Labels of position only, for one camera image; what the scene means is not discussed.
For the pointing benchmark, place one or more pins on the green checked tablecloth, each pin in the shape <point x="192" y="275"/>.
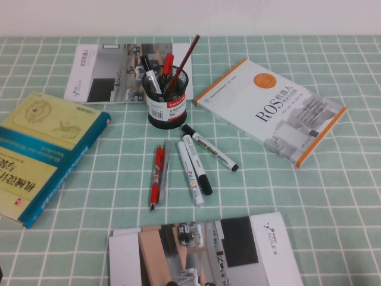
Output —
<point x="327" y="208"/>

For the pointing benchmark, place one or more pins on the white marker with black end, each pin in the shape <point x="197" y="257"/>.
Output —
<point x="196" y="161"/>

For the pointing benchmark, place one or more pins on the red capped marker pen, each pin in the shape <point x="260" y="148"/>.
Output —
<point x="168" y="61"/>

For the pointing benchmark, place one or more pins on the white paint marker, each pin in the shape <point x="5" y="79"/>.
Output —
<point x="190" y="175"/>

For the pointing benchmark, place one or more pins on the yellow and teal book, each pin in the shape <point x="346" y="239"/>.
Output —
<point x="44" y="149"/>

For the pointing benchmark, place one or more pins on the red gel pen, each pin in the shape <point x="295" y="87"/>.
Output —
<point x="156" y="178"/>

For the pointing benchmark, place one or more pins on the white orange ROS book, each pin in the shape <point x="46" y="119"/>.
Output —
<point x="268" y="98"/>

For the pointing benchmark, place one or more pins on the dark red thin pencil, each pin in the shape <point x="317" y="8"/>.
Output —
<point x="190" y="50"/>

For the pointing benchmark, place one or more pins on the AgileX photo brochure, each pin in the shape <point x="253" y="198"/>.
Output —
<point x="104" y="74"/>
<point x="208" y="256"/>

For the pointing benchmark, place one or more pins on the grey transparent pen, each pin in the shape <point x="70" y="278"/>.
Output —
<point x="165" y="169"/>

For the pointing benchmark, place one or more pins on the black mesh pen holder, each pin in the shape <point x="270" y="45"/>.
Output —
<point x="166" y="119"/>

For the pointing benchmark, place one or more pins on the black capped whiteboard marker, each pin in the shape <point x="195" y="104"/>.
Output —
<point x="211" y="149"/>
<point x="148" y="70"/>

